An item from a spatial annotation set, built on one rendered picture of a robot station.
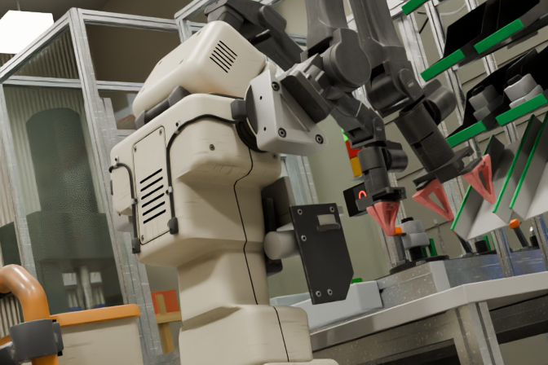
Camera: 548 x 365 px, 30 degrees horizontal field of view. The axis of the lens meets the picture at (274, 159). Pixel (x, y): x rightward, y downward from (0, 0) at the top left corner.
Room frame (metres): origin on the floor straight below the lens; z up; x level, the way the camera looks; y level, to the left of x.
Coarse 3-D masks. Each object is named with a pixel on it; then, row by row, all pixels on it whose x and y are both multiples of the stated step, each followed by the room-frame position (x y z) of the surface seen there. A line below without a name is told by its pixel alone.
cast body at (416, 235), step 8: (400, 224) 2.33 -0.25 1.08; (408, 224) 2.31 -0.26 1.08; (416, 224) 2.32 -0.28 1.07; (408, 232) 2.32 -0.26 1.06; (416, 232) 2.32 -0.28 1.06; (424, 232) 2.34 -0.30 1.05; (408, 240) 2.30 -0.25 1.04; (416, 240) 2.31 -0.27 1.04; (424, 240) 2.33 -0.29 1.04; (408, 248) 2.32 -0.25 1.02
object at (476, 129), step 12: (516, 60) 2.22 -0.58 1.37; (504, 72) 2.26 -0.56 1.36; (516, 72) 2.12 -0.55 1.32; (480, 84) 2.24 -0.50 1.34; (492, 84) 2.26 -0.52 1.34; (504, 84) 2.10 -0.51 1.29; (468, 96) 2.21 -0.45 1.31; (504, 96) 2.09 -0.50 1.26; (468, 108) 2.20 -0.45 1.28; (504, 108) 2.08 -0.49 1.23; (468, 120) 2.20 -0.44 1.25; (492, 120) 2.05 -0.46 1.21; (456, 132) 2.17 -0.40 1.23; (468, 132) 2.07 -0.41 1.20; (480, 132) 2.05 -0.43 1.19; (456, 144) 2.12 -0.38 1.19
